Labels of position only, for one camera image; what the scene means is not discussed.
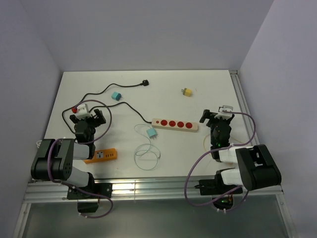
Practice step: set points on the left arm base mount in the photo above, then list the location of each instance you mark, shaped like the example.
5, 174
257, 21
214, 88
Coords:
89, 203

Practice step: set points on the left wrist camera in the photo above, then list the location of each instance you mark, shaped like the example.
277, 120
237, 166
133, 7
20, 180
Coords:
81, 111

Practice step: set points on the aluminium front rail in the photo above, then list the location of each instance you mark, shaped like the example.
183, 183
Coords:
122, 189

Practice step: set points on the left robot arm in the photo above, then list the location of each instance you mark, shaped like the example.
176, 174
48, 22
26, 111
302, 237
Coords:
54, 158

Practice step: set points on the beige red power strip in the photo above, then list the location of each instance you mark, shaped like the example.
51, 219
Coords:
174, 125

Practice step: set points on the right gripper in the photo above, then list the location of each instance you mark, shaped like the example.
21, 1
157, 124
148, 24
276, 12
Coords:
208, 115

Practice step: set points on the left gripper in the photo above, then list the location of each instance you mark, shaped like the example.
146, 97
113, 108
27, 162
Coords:
100, 118

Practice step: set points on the aluminium right rail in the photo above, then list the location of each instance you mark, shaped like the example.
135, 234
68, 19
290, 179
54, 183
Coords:
242, 101

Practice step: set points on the aluminium rail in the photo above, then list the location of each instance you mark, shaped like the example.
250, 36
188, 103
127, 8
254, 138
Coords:
122, 189
242, 101

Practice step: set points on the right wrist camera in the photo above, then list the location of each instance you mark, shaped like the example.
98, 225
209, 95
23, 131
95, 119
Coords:
224, 112

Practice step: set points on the small yellow plug adapter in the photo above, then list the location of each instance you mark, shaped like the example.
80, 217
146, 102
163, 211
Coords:
186, 92

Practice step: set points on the small teal plug adapter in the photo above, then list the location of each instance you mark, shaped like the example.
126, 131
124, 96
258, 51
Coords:
116, 96

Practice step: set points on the orange power strip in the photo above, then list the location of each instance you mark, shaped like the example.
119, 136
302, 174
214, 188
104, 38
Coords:
102, 156

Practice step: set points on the teal charger with cable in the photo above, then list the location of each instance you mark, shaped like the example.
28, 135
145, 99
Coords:
151, 132

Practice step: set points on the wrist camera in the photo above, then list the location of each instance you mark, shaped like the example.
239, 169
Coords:
81, 111
224, 112

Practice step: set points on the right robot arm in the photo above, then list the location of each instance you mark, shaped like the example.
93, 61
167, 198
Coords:
253, 166

